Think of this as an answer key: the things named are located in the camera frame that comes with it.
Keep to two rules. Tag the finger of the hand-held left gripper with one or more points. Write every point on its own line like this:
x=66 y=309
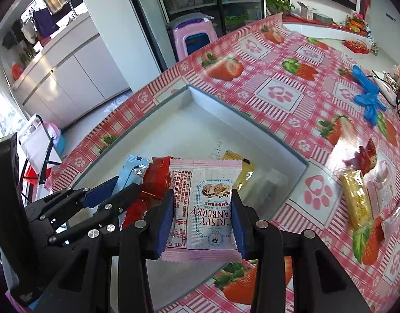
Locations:
x=100 y=190
x=121 y=199

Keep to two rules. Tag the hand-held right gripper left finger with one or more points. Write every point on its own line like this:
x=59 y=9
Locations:
x=165 y=225

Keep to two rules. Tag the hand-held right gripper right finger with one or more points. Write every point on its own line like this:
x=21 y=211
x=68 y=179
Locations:
x=237 y=225

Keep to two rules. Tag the plain red snack packet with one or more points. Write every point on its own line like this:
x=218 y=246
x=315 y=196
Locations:
x=157 y=179
x=134 y=212

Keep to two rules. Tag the light blue snack packet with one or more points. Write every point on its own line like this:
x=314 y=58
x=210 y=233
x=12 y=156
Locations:
x=131 y=172

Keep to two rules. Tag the pink white snack packet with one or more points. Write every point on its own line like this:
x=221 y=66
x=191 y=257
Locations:
x=382 y=186
x=200 y=208

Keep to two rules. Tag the white box with grey rim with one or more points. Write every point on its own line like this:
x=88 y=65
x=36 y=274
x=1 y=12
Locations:
x=219 y=130

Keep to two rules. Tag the red gold snack packet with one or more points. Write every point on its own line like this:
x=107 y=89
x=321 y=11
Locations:
x=368 y=153

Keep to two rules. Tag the long yellow snack packet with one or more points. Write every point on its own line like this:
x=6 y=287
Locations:
x=356 y=199

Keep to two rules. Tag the white low cabinet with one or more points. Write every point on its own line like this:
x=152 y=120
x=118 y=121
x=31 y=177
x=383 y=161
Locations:
x=73 y=71

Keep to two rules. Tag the clear snack packet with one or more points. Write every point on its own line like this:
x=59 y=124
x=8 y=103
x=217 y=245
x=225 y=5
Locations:
x=394 y=221

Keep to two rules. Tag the purple hanging garment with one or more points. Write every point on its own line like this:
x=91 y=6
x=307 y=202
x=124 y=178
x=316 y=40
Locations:
x=45 y=22

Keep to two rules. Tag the pink plastic stool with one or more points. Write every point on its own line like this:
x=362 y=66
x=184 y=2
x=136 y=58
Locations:
x=195 y=34

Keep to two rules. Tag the crumpled blue disposable gloves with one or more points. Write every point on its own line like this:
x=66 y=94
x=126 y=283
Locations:
x=368 y=97

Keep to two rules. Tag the red snack basket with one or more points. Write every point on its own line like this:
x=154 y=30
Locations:
x=356 y=46

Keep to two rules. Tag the grey green box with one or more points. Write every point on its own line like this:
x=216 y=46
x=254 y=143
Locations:
x=322 y=18

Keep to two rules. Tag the green potted plant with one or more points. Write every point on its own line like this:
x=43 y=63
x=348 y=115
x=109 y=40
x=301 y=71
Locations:
x=280 y=5

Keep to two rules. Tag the small white carton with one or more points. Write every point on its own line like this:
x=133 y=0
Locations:
x=305 y=9

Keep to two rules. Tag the red potted flowers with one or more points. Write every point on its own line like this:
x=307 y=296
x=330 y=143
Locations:
x=355 y=21

